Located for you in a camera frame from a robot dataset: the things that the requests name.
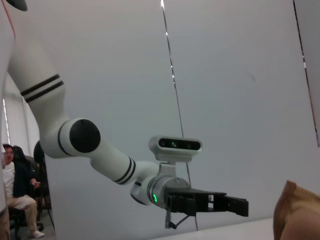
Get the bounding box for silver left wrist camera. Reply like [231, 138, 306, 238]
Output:
[148, 135, 204, 180]

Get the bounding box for white window blind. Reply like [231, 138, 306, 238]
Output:
[1, 72, 41, 157]

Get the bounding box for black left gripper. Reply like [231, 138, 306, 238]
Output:
[164, 186, 250, 219]

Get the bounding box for seated person dark jacket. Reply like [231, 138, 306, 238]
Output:
[11, 145, 41, 199]

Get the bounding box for khaki canvas food bag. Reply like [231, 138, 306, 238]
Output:
[272, 180, 320, 240]

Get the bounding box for seated person white shirt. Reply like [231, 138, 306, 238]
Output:
[1, 143, 46, 238]

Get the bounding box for left gripper metal cable plug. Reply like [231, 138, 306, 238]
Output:
[164, 208, 190, 230]

